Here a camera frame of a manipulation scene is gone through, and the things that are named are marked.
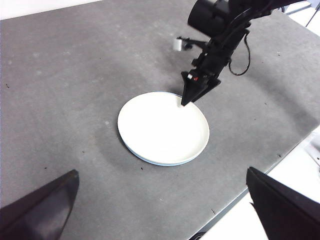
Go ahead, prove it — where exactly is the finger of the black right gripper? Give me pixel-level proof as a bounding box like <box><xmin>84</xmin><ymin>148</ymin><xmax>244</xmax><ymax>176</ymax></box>
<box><xmin>180</xmin><ymin>71</ymin><xmax>210</xmax><ymax>107</ymax></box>
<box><xmin>193</xmin><ymin>78</ymin><xmax>222</xmax><ymax>102</ymax></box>

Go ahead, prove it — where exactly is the white round plate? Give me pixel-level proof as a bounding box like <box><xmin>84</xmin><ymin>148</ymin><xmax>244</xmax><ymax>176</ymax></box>
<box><xmin>117</xmin><ymin>91</ymin><xmax>211</xmax><ymax>166</ymax></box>

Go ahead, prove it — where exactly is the pale grey camera box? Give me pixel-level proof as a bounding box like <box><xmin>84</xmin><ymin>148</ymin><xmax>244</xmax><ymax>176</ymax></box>
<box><xmin>172</xmin><ymin>37</ymin><xmax>186</xmax><ymax>52</ymax></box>

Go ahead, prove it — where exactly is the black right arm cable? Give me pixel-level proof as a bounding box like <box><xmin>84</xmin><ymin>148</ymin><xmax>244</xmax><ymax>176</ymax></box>
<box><xmin>228</xmin><ymin>32</ymin><xmax>251</xmax><ymax>76</ymax></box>

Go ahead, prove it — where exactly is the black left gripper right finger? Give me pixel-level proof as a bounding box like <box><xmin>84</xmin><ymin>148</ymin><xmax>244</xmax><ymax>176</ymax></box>
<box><xmin>246</xmin><ymin>166</ymin><xmax>320</xmax><ymax>240</ymax></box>

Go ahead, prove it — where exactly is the thin dark rod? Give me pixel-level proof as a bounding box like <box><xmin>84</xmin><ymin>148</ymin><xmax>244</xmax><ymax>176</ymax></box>
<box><xmin>306</xmin><ymin>6</ymin><xmax>320</xmax><ymax>27</ymax></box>

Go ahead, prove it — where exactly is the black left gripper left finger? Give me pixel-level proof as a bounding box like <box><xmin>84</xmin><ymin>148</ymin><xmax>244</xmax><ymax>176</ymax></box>
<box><xmin>0</xmin><ymin>169</ymin><xmax>80</xmax><ymax>240</ymax></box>

